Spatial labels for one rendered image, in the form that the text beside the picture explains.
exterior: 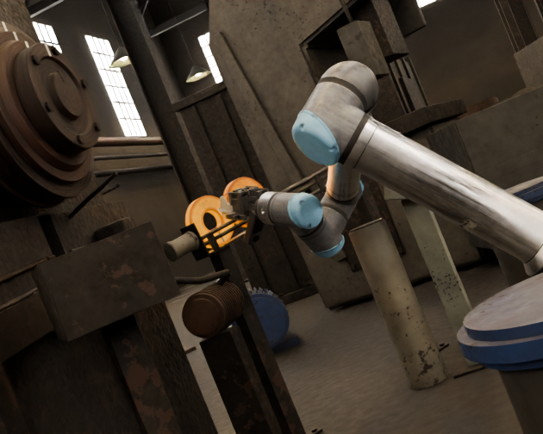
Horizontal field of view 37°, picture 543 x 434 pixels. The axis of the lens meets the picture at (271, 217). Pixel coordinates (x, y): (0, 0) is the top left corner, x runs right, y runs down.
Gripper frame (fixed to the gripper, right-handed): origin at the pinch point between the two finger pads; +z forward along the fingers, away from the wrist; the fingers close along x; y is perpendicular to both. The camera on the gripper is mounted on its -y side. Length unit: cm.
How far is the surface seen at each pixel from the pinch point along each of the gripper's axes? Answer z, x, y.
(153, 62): 722, -494, 22
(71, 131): -8, 46, 34
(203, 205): 7.1, 0.9, 1.9
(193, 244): 3.4, 10.2, -7.2
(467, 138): 25, -163, -15
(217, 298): -13.4, 17.8, -18.6
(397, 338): -33, -31, -47
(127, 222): 5.4, 28.6, 5.1
